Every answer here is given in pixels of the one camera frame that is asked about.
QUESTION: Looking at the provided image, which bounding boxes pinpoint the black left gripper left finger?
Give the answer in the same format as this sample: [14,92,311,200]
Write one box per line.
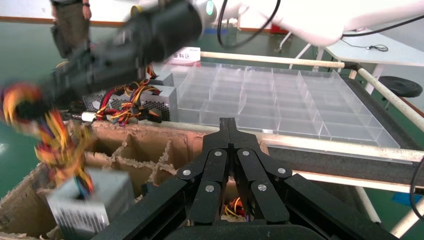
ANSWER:
[90,117,230,240]

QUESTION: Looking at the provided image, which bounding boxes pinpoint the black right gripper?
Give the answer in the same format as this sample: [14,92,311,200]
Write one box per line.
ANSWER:
[89,0,204,94]

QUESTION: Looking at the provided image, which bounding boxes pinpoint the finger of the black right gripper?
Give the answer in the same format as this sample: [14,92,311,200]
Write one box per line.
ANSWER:
[14,61,97,123]

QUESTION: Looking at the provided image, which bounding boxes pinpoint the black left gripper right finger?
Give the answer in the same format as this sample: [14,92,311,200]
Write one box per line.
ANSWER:
[228,117,398,240]

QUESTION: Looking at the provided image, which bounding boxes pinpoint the grey power supply colourful wires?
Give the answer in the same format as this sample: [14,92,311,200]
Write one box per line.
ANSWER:
[81,82,179,127]
[145,64,175,88]
[0,82,137,237]
[223,197,248,223]

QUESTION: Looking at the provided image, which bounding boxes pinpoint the white sign red lettering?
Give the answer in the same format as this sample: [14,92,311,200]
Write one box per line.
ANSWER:
[164,46,202,66]

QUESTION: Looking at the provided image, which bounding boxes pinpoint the person in dark clothes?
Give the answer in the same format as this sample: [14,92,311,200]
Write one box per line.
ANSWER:
[49,0,94,60]

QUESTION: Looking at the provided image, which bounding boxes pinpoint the brown cardboard divider box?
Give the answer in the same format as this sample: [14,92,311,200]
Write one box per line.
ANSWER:
[0,119,270,240]

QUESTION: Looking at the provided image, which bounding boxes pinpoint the grey power supply units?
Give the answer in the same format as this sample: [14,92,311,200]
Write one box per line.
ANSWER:
[62,110,424,164]

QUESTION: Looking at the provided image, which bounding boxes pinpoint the clear plastic divider tray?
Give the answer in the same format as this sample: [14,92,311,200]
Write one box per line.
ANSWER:
[163,61,402,149]

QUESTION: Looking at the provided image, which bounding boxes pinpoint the black round stool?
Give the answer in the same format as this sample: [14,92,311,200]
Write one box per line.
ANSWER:
[378,75,424,99]

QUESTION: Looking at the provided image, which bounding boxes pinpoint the white table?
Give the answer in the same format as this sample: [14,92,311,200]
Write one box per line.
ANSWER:
[279,29,424,97]

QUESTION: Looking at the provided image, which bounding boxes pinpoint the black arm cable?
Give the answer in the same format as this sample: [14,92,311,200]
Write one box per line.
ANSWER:
[216,0,282,50]
[341,14,424,38]
[410,158,424,221]

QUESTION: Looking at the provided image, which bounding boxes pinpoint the white cart frame pipe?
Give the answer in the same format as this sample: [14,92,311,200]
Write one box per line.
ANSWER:
[199,50,346,69]
[293,170,424,195]
[356,67,424,133]
[353,186,382,223]
[390,198,424,239]

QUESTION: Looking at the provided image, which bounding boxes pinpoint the small black coiled cable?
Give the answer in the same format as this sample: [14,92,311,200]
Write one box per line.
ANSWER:
[366,43,389,53]

